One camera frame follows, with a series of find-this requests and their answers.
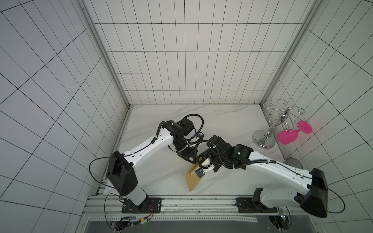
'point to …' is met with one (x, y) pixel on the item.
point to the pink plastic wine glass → (286, 137)
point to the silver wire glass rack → (265, 139)
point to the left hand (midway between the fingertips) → (190, 164)
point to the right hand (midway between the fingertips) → (199, 152)
